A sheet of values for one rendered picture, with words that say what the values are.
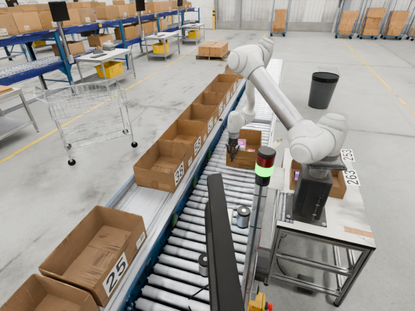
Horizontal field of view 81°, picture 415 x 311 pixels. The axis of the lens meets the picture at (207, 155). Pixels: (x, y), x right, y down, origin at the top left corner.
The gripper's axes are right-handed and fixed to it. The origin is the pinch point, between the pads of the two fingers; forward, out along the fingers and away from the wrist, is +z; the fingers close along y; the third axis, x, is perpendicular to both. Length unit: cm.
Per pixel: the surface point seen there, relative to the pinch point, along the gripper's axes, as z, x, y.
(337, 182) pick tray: 10, 2, 85
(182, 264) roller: 11, -97, -8
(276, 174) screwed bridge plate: 10.3, -0.2, 38.1
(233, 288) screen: -69, -144, 27
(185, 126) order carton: -13, 21, -50
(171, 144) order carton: -16, -18, -47
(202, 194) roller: 11.1, -38.6, -14.8
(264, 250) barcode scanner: -23, -100, 34
